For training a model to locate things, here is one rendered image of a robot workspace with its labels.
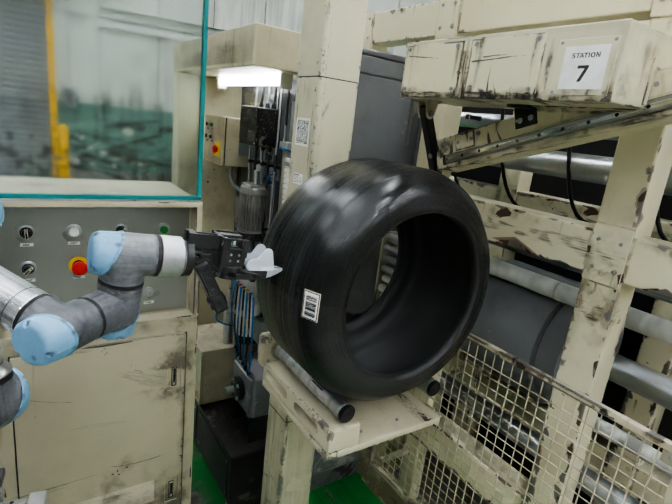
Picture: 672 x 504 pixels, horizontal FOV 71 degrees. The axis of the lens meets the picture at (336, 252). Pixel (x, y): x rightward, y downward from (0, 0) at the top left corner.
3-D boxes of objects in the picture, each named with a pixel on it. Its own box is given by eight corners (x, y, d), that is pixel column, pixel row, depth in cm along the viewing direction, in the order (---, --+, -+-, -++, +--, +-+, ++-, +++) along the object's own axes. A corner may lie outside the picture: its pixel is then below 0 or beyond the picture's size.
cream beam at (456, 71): (397, 97, 135) (405, 42, 131) (458, 107, 149) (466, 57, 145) (609, 103, 87) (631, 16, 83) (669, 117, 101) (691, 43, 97)
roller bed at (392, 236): (371, 310, 173) (382, 231, 165) (401, 305, 181) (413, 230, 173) (406, 332, 157) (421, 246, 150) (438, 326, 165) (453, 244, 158)
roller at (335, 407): (279, 358, 137) (270, 350, 135) (289, 346, 138) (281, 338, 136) (346, 427, 110) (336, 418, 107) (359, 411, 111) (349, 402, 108)
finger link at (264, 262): (292, 251, 97) (251, 248, 91) (286, 279, 98) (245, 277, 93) (285, 247, 99) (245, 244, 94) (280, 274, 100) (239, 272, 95)
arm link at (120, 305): (63, 339, 80) (71, 281, 77) (109, 315, 91) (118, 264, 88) (102, 356, 79) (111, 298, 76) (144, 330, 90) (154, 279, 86)
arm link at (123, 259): (83, 266, 83) (90, 221, 81) (148, 269, 89) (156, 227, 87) (88, 286, 77) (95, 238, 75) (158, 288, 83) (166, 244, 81)
